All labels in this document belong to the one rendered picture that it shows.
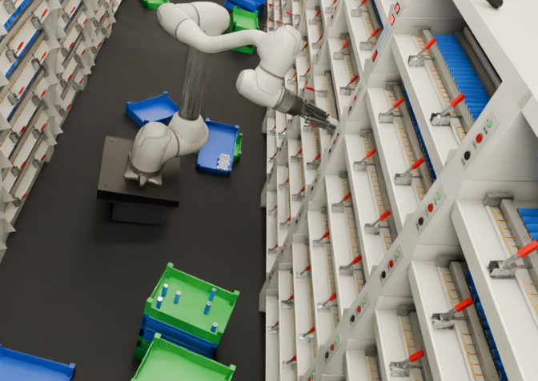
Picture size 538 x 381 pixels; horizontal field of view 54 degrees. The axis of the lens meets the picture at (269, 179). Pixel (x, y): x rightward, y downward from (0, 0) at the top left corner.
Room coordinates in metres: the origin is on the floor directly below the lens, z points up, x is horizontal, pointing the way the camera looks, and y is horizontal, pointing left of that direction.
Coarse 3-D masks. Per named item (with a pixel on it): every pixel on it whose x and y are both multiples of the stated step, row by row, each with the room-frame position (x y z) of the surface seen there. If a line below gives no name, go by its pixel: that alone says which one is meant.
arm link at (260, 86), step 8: (248, 72) 1.63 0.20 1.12; (256, 72) 1.64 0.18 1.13; (264, 72) 1.63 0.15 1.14; (240, 80) 1.60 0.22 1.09; (248, 80) 1.60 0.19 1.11; (256, 80) 1.61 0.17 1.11; (264, 80) 1.62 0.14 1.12; (272, 80) 1.63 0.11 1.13; (280, 80) 1.65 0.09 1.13; (240, 88) 1.59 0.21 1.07; (248, 88) 1.59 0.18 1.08; (256, 88) 1.60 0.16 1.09; (264, 88) 1.61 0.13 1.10; (272, 88) 1.62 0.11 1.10; (280, 88) 1.66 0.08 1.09; (248, 96) 1.59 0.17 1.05; (256, 96) 1.60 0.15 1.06; (264, 96) 1.60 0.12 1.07; (272, 96) 1.62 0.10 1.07; (264, 104) 1.61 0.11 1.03; (272, 104) 1.62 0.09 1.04
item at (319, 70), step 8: (320, 72) 2.22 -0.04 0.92; (328, 72) 2.21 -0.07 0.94; (312, 80) 2.21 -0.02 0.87; (320, 80) 2.17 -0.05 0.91; (320, 88) 2.10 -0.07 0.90; (320, 104) 1.98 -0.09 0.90; (328, 112) 1.93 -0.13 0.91; (336, 112) 1.94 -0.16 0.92; (320, 128) 1.81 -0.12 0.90; (320, 136) 1.76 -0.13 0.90; (328, 136) 1.76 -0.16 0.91; (320, 144) 1.73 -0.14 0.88; (328, 144) 1.71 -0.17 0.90; (320, 152) 1.71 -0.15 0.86
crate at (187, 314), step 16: (176, 272) 1.29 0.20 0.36; (160, 288) 1.22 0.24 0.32; (176, 288) 1.25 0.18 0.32; (192, 288) 1.28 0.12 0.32; (208, 288) 1.29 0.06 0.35; (176, 304) 1.18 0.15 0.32; (192, 304) 1.21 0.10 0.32; (224, 304) 1.26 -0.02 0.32; (176, 320) 1.10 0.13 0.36; (192, 320) 1.14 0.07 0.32; (208, 320) 1.17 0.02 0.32; (224, 320) 1.20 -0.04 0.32; (208, 336) 1.09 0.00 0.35
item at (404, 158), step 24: (384, 96) 1.50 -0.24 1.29; (384, 120) 1.36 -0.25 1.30; (408, 120) 1.35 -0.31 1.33; (384, 144) 1.25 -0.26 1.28; (408, 144) 1.27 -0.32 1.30; (384, 168) 1.18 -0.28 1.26; (408, 168) 1.16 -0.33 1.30; (432, 168) 1.16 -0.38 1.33; (408, 192) 1.07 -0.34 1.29; (408, 216) 0.95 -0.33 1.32
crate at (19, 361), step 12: (0, 348) 0.90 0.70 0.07; (0, 360) 0.89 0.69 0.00; (12, 360) 0.90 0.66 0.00; (24, 360) 0.92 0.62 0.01; (36, 360) 0.92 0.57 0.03; (48, 360) 0.93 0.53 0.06; (0, 372) 0.85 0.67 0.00; (12, 372) 0.86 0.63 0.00; (24, 372) 0.88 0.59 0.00; (36, 372) 0.90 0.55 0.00; (48, 372) 0.91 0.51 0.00; (60, 372) 0.93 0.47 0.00; (72, 372) 0.92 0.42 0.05
